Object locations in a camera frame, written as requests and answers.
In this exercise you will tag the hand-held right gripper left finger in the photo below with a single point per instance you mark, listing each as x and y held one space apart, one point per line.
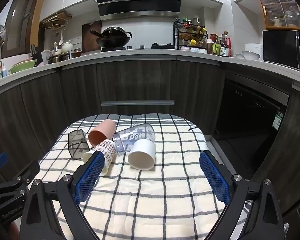
88 177

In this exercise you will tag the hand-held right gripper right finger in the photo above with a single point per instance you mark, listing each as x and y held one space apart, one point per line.
215 177

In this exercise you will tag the plaid paper cup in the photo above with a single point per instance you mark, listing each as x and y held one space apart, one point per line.
108 150

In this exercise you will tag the grey transparent cup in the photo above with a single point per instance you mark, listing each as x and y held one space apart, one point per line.
77 143

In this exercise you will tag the pink cup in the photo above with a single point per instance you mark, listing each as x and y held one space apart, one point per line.
102 132

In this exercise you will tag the white cup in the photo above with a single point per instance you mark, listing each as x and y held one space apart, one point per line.
142 155

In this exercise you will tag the black built-in dishwasher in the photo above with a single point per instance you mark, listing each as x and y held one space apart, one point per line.
247 127

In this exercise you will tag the checked white cloth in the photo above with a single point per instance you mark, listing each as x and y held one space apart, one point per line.
150 195

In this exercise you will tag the dark wood lower cabinet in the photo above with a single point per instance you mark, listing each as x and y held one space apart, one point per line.
77 92

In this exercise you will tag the green basin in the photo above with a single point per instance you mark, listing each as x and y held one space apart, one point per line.
22 67

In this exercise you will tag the black knife block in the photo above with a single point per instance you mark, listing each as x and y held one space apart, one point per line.
34 53

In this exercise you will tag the white kettle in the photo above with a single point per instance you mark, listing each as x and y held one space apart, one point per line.
46 56

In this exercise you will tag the steel pot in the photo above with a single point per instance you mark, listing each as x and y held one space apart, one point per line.
55 59

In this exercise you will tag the white bowl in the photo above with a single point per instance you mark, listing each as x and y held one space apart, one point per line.
250 55

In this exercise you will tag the white teapot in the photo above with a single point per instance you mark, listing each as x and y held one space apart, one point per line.
67 47

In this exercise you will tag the red label sauce bottle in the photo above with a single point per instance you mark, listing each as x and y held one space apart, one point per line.
226 47

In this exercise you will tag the brown jar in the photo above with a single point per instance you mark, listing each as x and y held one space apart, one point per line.
209 47

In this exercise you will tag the white ladle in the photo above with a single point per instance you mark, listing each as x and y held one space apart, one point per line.
61 38

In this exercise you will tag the wooden cutting board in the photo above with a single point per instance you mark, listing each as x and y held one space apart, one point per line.
88 38

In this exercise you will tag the brown framed window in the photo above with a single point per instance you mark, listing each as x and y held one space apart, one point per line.
22 22

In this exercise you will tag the black gas stove burner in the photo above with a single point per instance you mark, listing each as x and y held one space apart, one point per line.
162 45

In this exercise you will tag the black wok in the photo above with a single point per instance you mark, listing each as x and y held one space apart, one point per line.
115 37

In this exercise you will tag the black spice rack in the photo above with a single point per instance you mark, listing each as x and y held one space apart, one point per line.
190 35

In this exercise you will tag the black microwave oven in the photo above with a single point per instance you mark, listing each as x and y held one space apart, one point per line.
282 47

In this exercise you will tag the wooden glass-door cabinet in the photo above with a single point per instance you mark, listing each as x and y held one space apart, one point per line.
282 11

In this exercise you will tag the wall-mounted metal rack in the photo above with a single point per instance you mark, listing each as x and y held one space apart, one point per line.
55 20

